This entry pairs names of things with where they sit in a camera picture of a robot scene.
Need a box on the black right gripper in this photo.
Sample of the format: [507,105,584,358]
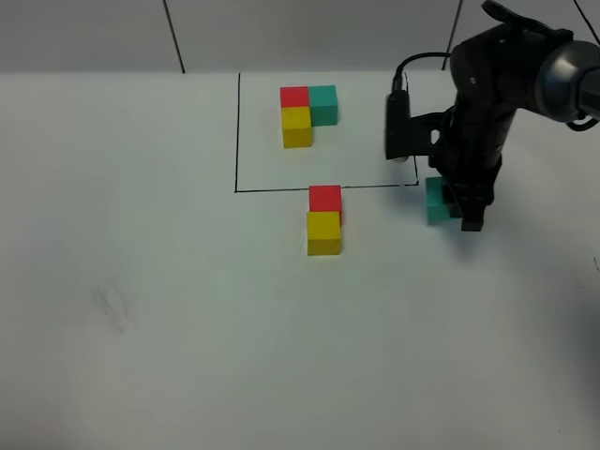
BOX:
[411,96,517,232]

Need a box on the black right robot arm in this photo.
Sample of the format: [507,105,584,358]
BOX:
[411,1,599,232]

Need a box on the green template cube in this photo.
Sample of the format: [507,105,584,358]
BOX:
[308,85,338,127]

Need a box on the yellow template cube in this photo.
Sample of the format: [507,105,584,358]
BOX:
[281,107,312,148]

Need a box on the red template cube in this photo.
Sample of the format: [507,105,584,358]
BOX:
[279,86,309,108]

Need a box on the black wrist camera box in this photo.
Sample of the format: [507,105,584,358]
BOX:
[384,90,415,160]

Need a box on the black camera cable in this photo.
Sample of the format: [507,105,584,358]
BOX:
[393,51,454,98]

